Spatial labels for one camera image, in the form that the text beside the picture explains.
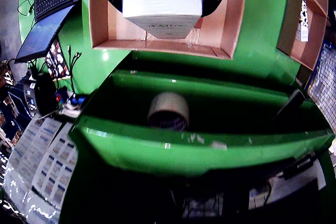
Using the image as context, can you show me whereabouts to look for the white d'Alba carton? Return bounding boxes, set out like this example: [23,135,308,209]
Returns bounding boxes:
[122,0,204,40]

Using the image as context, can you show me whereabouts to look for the large shallow cardboard tray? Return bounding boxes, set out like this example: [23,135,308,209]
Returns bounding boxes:
[88,0,248,60]

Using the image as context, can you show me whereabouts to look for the black laptop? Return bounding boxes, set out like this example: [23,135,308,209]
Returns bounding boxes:
[14,0,81,63]

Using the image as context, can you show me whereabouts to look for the dark printed picture sheet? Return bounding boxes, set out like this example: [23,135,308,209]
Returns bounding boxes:
[44,39,71,80]

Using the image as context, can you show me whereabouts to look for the cow print carton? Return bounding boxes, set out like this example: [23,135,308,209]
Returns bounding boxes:
[296,0,310,42]

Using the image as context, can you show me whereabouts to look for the blue red plug bundle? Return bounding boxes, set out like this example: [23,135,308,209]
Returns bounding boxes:
[55,86,68,103]

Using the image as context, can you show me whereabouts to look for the black round device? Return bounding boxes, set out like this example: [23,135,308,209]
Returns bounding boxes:
[34,73,60,117]

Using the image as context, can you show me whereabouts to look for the beige packing tape roll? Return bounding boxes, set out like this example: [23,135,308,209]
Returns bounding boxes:
[146,92,190,132]

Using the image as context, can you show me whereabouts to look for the white cloth rag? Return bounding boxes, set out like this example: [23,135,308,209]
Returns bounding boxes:
[58,100,82,118]

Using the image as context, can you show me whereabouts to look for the black smartphone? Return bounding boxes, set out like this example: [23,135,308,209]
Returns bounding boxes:
[271,89,307,120]

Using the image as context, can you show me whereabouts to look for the green metal machine housing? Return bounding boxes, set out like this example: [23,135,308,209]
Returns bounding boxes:
[59,50,336,224]

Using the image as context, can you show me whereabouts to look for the laminated printed sheet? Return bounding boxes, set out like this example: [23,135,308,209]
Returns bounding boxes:
[31,121,79,209]
[10,116,64,183]

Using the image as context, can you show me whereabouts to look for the black power brick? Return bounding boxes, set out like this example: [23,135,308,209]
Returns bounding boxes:
[282,153,320,180]

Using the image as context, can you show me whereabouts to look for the thin black plug cable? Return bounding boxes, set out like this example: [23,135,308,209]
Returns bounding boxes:
[67,46,77,96]

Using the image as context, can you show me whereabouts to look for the forked black plug cable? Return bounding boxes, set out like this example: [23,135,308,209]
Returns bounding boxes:
[70,52,82,96]

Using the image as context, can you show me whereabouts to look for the thin black laptop cable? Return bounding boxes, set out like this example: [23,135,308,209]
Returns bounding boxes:
[17,0,35,17]

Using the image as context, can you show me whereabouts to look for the blue wire mesh cage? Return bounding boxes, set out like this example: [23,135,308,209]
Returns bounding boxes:
[306,40,336,130]

